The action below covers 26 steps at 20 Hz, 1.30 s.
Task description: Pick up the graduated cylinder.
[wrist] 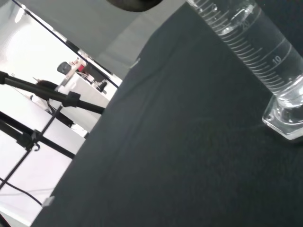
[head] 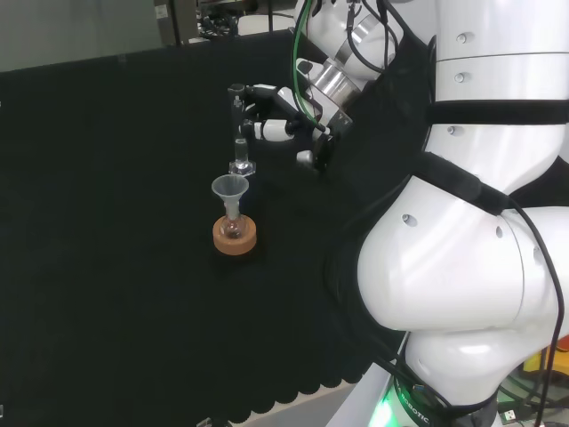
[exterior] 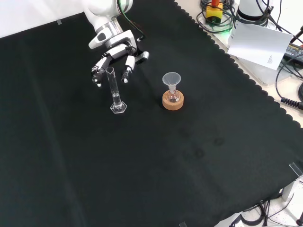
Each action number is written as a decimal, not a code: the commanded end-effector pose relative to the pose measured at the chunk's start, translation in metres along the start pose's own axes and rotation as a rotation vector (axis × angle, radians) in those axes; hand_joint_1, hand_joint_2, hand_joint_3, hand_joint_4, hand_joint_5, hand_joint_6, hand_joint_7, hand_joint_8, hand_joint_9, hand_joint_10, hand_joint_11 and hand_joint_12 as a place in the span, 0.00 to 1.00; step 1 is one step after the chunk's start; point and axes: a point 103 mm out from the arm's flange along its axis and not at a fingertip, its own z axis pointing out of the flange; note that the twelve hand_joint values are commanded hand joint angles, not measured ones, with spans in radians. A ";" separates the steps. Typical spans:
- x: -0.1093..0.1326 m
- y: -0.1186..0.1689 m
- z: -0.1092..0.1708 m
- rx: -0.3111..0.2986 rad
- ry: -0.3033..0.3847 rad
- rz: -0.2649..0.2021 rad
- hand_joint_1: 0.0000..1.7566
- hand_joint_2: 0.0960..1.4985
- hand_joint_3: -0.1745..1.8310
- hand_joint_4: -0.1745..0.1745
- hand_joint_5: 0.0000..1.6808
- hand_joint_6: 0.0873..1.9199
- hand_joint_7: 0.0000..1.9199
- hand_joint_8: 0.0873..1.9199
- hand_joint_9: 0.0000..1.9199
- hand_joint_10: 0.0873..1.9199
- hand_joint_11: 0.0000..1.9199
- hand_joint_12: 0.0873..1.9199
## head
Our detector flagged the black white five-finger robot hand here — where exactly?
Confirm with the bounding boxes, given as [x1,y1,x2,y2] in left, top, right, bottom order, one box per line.
[239,82,354,178]

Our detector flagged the clear glass graduated cylinder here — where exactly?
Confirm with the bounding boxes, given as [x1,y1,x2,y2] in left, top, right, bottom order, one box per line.
[227,83,258,177]

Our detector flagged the clear plastic funnel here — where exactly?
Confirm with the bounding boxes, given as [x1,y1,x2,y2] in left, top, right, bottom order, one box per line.
[210,174,250,215]

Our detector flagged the small glass round-bottom flask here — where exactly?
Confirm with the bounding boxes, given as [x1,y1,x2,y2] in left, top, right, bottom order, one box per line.
[221,208,245,240]

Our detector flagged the grey metal cabinet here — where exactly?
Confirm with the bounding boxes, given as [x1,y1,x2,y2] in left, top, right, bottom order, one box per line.
[153,0,200,48]

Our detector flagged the black bench cloth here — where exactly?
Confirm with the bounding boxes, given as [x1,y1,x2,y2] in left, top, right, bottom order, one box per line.
[0,26,569,424]

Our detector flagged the pale base board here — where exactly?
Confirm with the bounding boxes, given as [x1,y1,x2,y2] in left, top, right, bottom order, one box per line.
[242,360,401,427]

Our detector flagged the yellow stop button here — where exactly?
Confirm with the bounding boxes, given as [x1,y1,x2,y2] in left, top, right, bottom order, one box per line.
[522,345,569,379]

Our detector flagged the tangle of black cables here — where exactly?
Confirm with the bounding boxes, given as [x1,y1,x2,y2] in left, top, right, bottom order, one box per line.
[197,9,244,42]

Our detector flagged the round cork ring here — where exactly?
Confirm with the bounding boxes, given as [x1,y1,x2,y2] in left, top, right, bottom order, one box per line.
[212,214,259,256]

